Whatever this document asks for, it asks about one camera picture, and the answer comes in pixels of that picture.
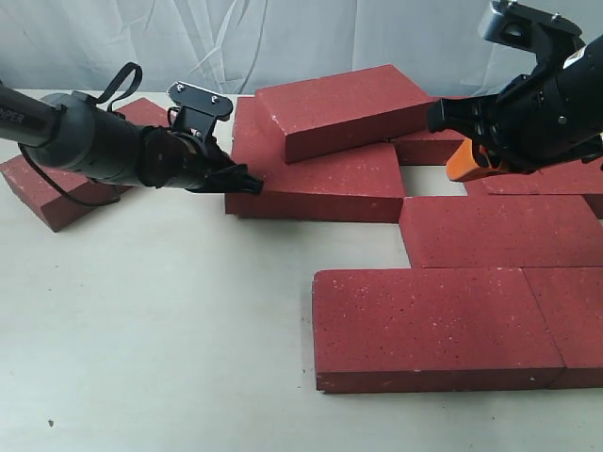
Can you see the tilted red brick top back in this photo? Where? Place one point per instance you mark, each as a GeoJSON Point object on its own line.
{"type": "Point", "coordinates": [329, 114]}

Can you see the blue-grey backdrop cloth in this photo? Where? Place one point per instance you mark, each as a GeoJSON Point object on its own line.
{"type": "Point", "coordinates": [242, 46]}

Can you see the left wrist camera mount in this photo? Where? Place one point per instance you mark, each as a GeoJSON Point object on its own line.
{"type": "Point", "coordinates": [197, 109]}

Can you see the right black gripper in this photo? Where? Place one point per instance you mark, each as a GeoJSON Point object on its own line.
{"type": "Point", "coordinates": [535, 126]}

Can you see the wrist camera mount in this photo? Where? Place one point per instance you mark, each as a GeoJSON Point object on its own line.
{"type": "Point", "coordinates": [197, 109]}
{"type": "Point", "coordinates": [549, 36]}

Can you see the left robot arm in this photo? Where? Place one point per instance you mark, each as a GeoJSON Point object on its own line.
{"type": "Point", "coordinates": [70, 132]}

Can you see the red brick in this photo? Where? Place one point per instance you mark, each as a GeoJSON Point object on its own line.
{"type": "Point", "coordinates": [423, 148]}
{"type": "Point", "coordinates": [574, 178]}
{"type": "Point", "coordinates": [504, 231]}
{"type": "Point", "coordinates": [255, 125]}
{"type": "Point", "coordinates": [408, 330]}
{"type": "Point", "coordinates": [570, 300]}
{"type": "Point", "coordinates": [358, 185]}
{"type": "Point", "coordinates": [52, 208]}
{"type": "Point", "coordinates": [329, 114]}

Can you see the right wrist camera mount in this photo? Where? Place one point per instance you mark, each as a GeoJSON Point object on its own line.
{"type": "Point", "coordinates": [549, 36]}

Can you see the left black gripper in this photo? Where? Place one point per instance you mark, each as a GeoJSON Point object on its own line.
{"type": "Point", "coordinates": [179, 160]}

